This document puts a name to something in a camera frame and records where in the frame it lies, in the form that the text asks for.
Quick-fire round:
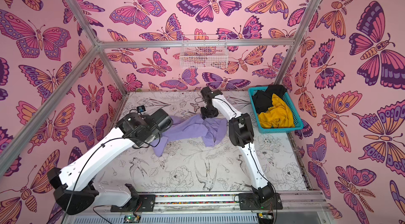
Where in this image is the teal plastic laundry basket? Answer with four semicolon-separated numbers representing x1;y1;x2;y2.
248;85;304;134

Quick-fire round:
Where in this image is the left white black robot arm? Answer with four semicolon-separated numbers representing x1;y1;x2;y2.
47;109;173;216

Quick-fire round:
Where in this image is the white wire wall basket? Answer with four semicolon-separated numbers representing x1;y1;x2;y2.
178;34;229;70

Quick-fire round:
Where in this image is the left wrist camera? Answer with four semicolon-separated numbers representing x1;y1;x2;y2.
136;105;146;114

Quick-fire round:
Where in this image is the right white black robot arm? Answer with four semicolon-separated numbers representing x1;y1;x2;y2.
200;87;276;207

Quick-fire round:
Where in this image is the aluminium frame horizontal bar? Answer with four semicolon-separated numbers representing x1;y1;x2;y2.
98;38;295;49

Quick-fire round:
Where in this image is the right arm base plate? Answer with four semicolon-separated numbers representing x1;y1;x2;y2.
237;193;283;211

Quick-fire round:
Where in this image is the lavender purple t-shirt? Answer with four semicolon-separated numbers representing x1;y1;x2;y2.
152;114;228;157

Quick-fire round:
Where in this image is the mustard yellow t-shirt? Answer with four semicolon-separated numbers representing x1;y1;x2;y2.
258;94;295;129

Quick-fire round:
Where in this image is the black t-shirt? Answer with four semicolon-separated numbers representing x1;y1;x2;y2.
252;85;287;114

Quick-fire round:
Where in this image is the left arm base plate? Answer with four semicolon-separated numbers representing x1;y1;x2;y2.
117;194;156;212

